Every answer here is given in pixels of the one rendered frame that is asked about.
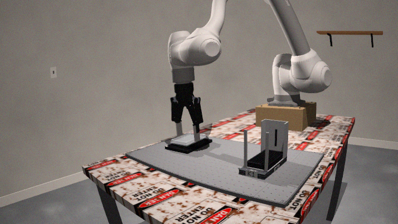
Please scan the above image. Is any black well plate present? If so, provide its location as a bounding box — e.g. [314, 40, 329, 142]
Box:
[247, 150, 283, 170]

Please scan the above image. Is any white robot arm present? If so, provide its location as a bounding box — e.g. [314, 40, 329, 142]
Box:
[168, 0, 332, 107]

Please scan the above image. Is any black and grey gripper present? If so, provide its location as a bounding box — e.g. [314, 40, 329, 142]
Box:
[170, 82, 203, 142]

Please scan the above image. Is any grey rack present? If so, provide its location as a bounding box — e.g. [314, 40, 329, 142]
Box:
[239, 119, 289, 180]

